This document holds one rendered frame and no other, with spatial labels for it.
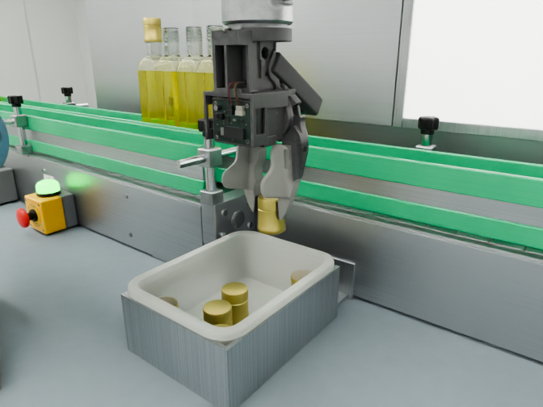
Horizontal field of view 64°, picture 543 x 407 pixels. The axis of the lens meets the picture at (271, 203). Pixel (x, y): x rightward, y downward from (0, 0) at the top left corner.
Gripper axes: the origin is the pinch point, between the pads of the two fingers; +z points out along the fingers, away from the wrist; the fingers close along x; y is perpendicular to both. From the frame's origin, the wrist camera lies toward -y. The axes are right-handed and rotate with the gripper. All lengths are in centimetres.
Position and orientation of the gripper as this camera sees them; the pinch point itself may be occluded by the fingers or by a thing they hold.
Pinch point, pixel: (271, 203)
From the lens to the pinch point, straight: 53.6
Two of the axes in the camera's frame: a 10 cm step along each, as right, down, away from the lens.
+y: -6.3, 2.5, -7.4
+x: 7.8, 2.0, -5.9
